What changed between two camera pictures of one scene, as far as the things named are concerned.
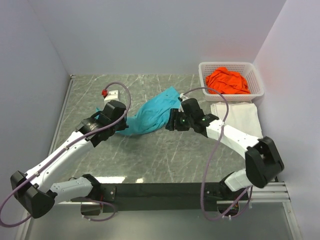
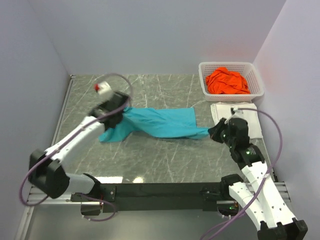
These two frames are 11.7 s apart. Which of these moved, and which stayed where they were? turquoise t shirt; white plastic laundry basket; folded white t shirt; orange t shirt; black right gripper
Moved: turquoise t shirt; black right gripper
Stayed: white plastic laundry basket; folded white t shirt; orange t shirt
